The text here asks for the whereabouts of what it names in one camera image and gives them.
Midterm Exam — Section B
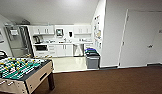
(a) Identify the white kitchen drawer unit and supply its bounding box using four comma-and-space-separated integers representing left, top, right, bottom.
83, 42, 94, 51
47, 44, 57, 57

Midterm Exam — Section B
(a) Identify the blue-lid waste bin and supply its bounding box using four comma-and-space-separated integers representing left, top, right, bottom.
84, 48, 98, 54

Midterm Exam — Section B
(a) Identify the white two-door base cabinet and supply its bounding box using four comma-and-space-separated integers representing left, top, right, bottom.
55, 44, 74, 57

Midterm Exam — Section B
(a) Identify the black-lid grey waste bin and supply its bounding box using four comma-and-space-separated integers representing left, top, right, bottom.
85, 55, 101, 70

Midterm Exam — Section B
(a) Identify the black built-in microwave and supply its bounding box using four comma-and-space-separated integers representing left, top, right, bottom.
34, 44, 49, 52

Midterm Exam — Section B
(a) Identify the white wide drawer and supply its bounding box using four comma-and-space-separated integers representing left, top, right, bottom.
34, 50, 49, 58

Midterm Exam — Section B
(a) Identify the black coffee maker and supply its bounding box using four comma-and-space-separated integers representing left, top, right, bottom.
33, 35, 42, 45

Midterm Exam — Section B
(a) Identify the white room door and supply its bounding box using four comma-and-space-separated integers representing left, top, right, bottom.
119, 9, 157, 68

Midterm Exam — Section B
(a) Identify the green wooden foosball table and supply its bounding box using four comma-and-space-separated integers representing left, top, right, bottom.
0, 57, 56, 94

